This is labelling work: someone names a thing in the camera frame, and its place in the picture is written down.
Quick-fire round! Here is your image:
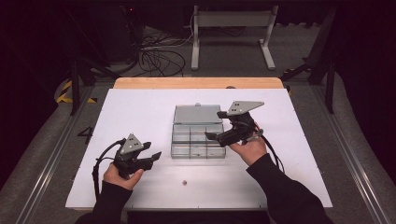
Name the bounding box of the aluminium floor rail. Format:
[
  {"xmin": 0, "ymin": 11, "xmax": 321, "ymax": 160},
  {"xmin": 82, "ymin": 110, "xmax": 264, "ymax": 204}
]
[
  {"xmin": 14, "ymin": 85, "xmax": 96, "ymax": 224},
  {"xmin": 311, "ymin": 85, "xmax": 390, "ymax": 224}
]

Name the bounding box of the hand-held gripper black cable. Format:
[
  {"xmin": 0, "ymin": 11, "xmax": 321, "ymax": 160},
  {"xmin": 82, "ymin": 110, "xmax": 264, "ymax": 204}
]
[
  {"xmin": 260, "ymin": 133, "xmax": 286, "ymax": 175},
  {"xmin": 92, "ymin": 138, "xmax": 127, "ymax": 200}
]

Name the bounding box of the black tripod stand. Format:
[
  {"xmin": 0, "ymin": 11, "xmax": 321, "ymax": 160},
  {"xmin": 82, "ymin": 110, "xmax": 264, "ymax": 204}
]
[{"xmin": 64, "ymin": 6, "xmax": 125, "ymax": 117}]

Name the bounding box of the left hand-held gripper black cable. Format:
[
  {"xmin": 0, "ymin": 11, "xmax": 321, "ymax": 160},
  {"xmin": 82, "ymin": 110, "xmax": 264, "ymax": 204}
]
[{"xmin": 92, "ymin": 138, "xmax": 127, "ymax": 200}]

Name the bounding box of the right hand-held gripper black cable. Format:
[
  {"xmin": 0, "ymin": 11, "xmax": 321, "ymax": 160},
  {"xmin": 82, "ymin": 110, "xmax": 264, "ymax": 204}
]
[{"xmin": 260, "ymin": 133, "xmax": 286, "ymax": 175}]

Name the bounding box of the white metal stand frame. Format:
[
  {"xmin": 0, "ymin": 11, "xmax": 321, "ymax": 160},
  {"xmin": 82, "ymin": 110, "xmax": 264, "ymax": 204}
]
[{"xmin": 190, "ymin": 5, "xmax": 279, "ymax": 71}]

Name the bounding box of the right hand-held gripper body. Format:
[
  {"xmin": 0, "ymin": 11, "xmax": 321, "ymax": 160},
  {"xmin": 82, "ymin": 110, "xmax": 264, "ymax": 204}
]
[{"xmin": 217, "ymin": 100, "xmax": 265, "ymax": 147}]

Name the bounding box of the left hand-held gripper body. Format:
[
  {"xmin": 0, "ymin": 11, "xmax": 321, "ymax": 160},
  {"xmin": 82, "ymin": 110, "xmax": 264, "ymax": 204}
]
[{"xmin": 112, "ymin": 133, "xmax": 154, "ymax": 180}]

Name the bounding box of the black equipment cabinet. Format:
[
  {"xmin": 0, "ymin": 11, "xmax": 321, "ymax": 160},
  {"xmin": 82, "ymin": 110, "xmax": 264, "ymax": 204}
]
[{"xmin": 92, "ymin": 3, "xmax": 146, "ymax": 63}]

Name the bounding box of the person's right hand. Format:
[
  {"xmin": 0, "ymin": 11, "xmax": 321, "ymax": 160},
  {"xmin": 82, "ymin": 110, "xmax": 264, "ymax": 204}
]
[{"xmin": 229, "ymin": 135, "xmax": 269, "ymax": 167}]

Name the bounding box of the bundle of black floor cables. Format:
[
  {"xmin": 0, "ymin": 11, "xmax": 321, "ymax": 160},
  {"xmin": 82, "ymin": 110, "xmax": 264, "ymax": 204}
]
[{"xmin": 136, "ymin": 26, "xmax": 194, "ymax": 78}]

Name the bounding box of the clear plastic compartment box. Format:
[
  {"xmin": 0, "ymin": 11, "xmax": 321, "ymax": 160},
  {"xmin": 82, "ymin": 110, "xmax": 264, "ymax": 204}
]
[{"xmin": 170, "ymin": 102, "xmax": 227, "ymax": 160}]

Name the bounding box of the black metal stand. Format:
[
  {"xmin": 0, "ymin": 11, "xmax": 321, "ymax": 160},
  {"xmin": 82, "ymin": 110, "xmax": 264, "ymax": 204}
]
[{"xmin": 279, "ymin": 6, "xmax": 339, "ymax": 115}]

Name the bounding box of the person's black torso clothing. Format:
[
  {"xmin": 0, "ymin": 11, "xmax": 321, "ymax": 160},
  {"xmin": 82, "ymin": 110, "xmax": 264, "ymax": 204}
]
[{"xmin": 125, "ymin": 210, "xmax": 271, "ymax": 224}]

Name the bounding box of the person's left hand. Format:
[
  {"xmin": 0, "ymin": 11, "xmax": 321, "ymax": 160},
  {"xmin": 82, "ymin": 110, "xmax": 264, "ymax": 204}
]
[{"xmin": 103, "ymin": 163, "xmax": 145, "ymax": 191}]

